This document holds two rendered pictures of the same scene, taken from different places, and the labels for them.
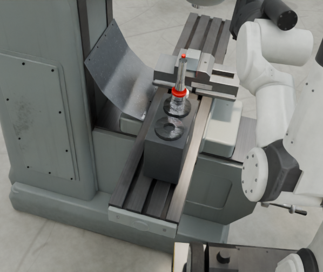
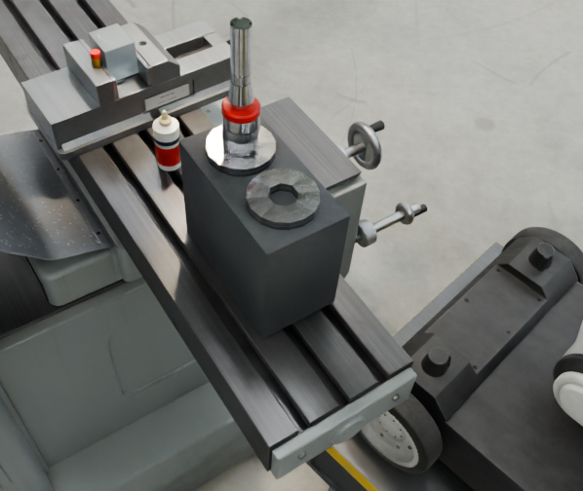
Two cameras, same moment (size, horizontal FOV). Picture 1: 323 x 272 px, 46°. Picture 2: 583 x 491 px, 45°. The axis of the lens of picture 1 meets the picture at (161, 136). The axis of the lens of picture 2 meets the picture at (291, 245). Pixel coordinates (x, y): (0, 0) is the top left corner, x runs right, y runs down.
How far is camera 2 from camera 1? 0.61 m
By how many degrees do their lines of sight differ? 31
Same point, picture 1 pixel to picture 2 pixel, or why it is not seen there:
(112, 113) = not seen: outside the picture
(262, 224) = not seen: hidden behind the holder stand
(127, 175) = (235, 363)
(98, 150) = (18, 388)
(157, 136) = (281, 231)
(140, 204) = (324, 393)
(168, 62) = (60, 92)
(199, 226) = not seen: hidden behind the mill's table
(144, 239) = (207, 469)
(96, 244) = not seen: outside the picture
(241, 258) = (450, 342)
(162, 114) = (232, 181)
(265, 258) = (475, 311)
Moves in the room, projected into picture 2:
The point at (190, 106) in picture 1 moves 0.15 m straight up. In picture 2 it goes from (264, 128) to (267, 28)
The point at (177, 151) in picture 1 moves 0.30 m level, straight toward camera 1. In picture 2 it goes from (338, 230) to (537, 407)
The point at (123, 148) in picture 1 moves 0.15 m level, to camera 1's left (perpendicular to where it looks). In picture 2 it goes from (79, 338) to (4, 391)
